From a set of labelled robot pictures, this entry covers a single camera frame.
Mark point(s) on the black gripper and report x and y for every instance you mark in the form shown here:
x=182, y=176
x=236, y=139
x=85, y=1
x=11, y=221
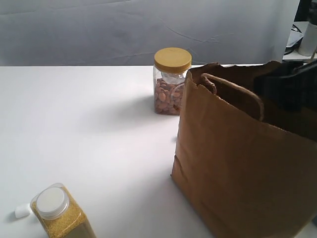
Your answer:
x=290, y=87

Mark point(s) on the brown paper bag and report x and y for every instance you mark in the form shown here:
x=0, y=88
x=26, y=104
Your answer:
x=245, y=174

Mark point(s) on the white cylinder container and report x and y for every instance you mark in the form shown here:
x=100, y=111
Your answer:
x=309, y=41

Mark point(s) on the almond jar with yellow lid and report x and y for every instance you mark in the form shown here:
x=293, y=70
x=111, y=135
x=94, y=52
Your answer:
x=169, y=73

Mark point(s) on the yellow grain bottle white cap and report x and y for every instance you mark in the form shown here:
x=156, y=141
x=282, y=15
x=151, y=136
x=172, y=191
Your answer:
x=60, y=215

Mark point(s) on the grey backdrop cloth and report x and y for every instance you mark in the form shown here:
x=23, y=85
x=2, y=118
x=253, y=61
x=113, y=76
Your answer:
x=130, y=32

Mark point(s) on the small white block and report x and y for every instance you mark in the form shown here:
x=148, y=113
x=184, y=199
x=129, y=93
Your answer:
x=22, y=211

